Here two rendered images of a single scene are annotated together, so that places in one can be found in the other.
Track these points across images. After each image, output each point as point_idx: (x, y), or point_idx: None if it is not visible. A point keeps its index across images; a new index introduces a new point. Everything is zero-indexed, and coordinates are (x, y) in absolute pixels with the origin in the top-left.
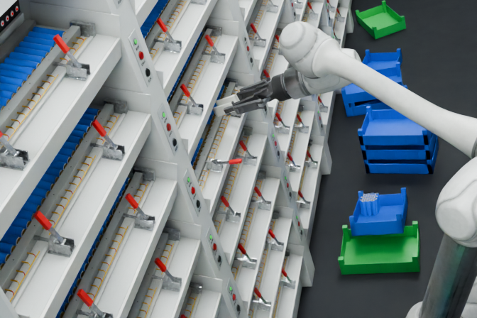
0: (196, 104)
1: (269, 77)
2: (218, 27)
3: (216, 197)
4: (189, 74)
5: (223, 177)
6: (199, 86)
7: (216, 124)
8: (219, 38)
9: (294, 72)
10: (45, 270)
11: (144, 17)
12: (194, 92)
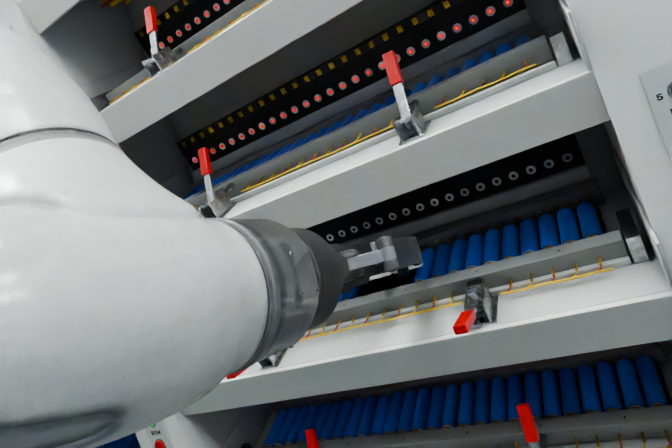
0: (212, 199)
1: (379, 238)
2: (556, 31)
3: (216, 394)
4: (315, 141)
5: (258, 382)
6: (302, 175)
7: (391, 293)
8: (537, 71)
9: None
10: None
11: (58, 5)
12: (278, 181)
